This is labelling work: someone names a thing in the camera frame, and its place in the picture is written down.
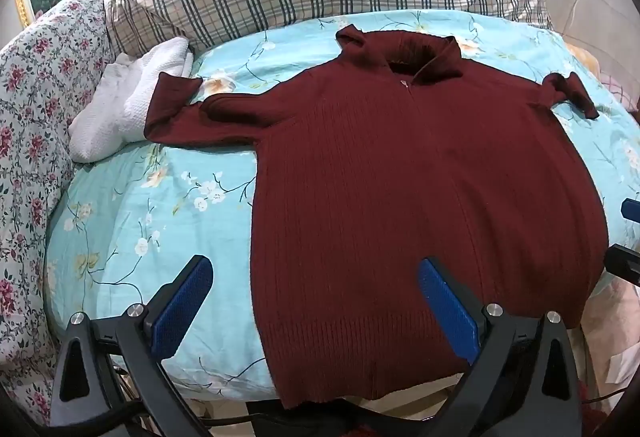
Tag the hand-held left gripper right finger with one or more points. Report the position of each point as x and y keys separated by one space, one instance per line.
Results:
x=445 y=308

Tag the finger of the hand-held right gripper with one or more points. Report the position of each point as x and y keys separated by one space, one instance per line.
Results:
x=625 y=262
x=632 y=208

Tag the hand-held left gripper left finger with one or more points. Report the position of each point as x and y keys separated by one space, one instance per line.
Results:
x=181 y=311

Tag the dark red knit sweater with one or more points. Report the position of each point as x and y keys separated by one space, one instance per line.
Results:
x=400 y=197

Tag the pink patterned cloth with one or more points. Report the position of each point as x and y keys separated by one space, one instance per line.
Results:
x=607 y=332

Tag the turquoise floral bed sheet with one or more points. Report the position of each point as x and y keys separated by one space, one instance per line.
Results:
x=165 y=217

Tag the white knit cloth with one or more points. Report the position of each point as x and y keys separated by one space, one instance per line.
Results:
x=120 y=107

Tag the pink floral quilt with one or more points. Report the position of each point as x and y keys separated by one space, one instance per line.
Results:
x=35 y=127

